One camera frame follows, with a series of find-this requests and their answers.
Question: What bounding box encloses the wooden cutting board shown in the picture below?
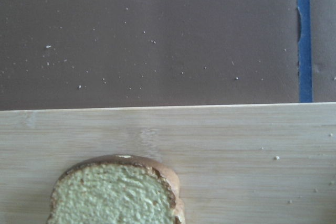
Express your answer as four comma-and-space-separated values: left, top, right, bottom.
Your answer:
1, 103, 335, 223

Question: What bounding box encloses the bread slice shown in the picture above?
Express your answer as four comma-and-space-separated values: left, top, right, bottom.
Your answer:
46, 155, 186, 223

